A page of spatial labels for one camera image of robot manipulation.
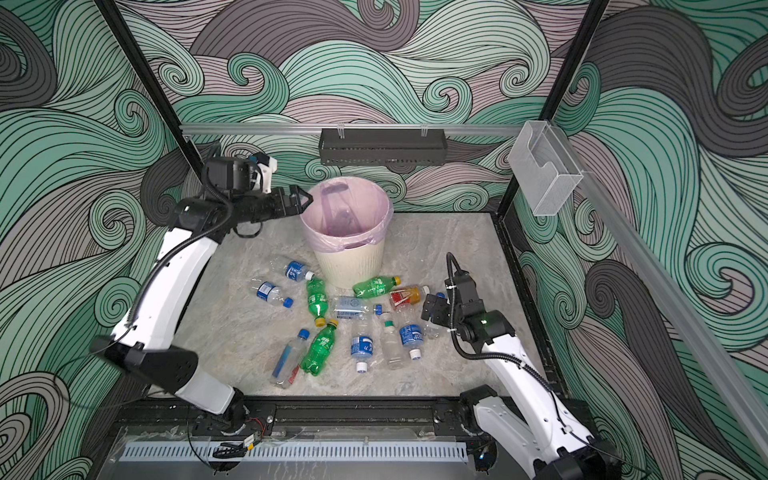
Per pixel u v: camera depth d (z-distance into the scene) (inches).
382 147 37.3
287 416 29.4
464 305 23.1
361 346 31.3
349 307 34.7
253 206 22.7
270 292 36.3
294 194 24.5
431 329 32.8
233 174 20.4
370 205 36.5
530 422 16.9
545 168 30.9
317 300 35.4
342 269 34.4
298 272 38.4
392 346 33.8
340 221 36.5
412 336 32.1
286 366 31.6
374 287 36.7
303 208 25.4
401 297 35.5
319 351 31.3
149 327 16.2
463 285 23.3
